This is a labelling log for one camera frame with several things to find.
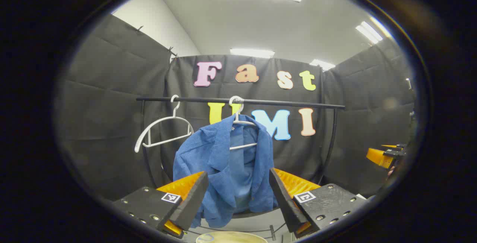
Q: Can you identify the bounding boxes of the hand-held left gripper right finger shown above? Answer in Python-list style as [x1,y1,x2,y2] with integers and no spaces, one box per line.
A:
[269,168,369,239]

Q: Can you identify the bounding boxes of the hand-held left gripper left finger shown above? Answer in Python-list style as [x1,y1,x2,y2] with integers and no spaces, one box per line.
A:
[111,171,209,239]

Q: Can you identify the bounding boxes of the blue corduroy jacket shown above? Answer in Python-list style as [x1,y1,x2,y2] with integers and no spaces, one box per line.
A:
[173,114,278,229]

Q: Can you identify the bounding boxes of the beige laundry hamper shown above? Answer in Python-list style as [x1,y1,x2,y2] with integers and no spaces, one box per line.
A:
[195,231,269,243]

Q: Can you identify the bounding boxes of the white plastic clothes hanger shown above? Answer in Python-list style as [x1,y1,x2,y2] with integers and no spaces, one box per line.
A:
[134,94,195,154]
[228,95,259,151]

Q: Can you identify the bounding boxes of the black metal clothes rack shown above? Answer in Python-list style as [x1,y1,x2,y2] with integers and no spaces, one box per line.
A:
[136,95,346,240]

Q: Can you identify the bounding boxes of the black backdrop cloth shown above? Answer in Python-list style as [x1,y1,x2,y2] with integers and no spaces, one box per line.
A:
[56,14,416,202]

